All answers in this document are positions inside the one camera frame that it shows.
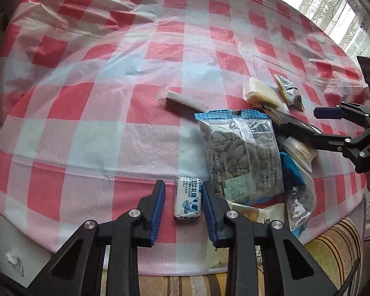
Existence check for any blue-edged clear seed packet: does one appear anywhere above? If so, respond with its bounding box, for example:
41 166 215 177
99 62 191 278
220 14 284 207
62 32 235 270
194 109 285 205

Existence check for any red white checkered tablecloth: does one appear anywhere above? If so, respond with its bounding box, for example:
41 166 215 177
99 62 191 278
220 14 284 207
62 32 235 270
0 0 369 276

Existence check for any pale cake in clear wrapper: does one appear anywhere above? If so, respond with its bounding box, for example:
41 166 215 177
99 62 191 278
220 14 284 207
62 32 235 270
243 77 289 111
277 136 316 171

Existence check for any small grey packet orange edge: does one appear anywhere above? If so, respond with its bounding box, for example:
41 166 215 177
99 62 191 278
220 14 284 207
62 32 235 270
273 74 305 111

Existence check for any white packet red print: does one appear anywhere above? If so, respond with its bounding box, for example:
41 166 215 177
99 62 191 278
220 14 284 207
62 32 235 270
205 202 286 269

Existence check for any snack bar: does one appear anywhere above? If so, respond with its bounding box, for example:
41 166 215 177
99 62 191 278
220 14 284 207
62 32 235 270
156 83 208 112

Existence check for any black cable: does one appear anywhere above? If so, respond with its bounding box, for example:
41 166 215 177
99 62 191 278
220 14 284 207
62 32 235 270
336 250 364 289

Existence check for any long black snack packet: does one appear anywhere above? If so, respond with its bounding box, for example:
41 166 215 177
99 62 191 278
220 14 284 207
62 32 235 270
253 105 324 139

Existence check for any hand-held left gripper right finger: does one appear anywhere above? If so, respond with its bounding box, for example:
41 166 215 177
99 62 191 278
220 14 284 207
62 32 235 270
201 181 338 296

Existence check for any crumpled white tissue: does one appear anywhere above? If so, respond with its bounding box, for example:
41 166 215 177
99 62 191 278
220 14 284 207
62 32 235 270
4 250 25 276

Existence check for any white lace curtain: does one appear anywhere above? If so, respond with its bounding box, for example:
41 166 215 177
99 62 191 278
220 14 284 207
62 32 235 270
296 0 370 56

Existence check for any white blue milk candy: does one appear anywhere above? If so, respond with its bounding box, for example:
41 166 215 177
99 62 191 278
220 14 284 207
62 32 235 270
173 175 203 220

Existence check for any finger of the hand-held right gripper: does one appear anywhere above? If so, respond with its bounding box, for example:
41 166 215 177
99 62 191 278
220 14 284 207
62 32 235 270
314 102 370 136
277 120 363 161

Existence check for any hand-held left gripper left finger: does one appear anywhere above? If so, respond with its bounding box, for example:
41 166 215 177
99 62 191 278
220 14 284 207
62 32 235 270
28 179 166 296

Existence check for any clear packet of dark nuts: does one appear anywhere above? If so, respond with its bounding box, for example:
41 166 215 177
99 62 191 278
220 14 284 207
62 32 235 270
279 151 316 238

